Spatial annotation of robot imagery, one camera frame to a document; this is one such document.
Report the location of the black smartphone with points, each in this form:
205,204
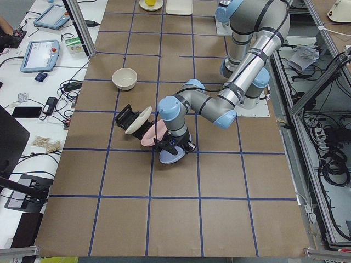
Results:
27,112

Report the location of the green white box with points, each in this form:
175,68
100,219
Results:
74,45

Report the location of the pink plate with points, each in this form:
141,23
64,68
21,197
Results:
148,138

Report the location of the teach pendant tablet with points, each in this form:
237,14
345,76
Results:
40,56
53,18

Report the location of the black dish rack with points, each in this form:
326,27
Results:
125,118

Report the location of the light blue plate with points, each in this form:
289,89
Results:
167,158

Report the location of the yellow lemon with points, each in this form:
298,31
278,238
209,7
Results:
150,3

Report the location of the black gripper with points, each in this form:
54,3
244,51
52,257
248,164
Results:
183,139

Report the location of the cream plate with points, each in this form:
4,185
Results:
139,121

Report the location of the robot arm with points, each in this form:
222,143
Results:
258,29

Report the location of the aluminium frame post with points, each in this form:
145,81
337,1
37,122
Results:
76,16

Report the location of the white round plate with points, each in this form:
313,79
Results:
156,7

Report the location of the black power adapter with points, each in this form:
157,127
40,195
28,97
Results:
50,105

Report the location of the cream bowl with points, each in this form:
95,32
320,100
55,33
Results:
124,78

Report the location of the white rectangular tray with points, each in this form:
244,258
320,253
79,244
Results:
179,7

